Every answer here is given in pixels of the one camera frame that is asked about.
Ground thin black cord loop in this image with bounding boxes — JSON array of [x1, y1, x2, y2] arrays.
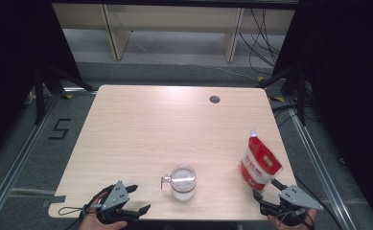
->
[[58, 206, 89, 216]]

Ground red and white spouted pouch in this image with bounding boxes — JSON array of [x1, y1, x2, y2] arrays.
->
[[240, 128, 284, 192]]

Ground dark curtain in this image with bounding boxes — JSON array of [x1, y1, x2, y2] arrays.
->
[[271, 0, 373, 221], [0, 0, 82, 164]]

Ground clear glass jar with lid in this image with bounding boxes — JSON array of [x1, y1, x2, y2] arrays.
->
[[160, 164, 198, 202]]

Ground grey tape strip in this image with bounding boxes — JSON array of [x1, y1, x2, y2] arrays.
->
[[41, 195, 67, 209]]

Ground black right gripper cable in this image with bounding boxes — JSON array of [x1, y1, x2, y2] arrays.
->
[[274, 209, 316, 230]]

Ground thin white floor cable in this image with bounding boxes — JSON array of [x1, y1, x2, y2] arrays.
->
[[130, 30, 260, 82]]

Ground beige wooden shelf unit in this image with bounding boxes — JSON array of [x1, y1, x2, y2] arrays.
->
[[52, 3, 296, 63]]

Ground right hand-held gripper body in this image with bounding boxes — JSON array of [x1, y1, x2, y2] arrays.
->
[[260, 185, 325, 227]]

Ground person's left hand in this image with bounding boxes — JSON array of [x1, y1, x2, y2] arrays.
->
[[78, 193, 128, 230]]

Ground person's right hand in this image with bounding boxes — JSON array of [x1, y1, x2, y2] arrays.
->
[[267, 210, 317, 230]]

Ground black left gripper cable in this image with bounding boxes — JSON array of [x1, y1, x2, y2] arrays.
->
[[82, 184, 116, 221]]

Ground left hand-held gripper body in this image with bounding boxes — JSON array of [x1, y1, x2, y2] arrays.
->
[[96, 180, 139, 224]]

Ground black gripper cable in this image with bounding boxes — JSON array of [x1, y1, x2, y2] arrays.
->
[[274, 209, 316, 230], [82, 184, 116, 221]]

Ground bundle of black hanging cables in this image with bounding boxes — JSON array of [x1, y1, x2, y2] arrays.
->
[[239, 8, 283, 76]]

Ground black floor cable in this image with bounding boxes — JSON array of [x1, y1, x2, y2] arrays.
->
[[293, 173, 343, 230]]

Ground silver metal floor rail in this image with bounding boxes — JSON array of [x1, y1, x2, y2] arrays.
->
[[0, 92, 62, 221], [284, 97, 355, 230]]

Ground black floor cables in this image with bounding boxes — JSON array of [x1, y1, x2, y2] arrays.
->
[[271, 103, 319, 128]]

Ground black metal stand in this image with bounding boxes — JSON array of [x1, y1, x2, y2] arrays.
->
[[34, 63, 97, 126], [257, 66, 308, 127]]

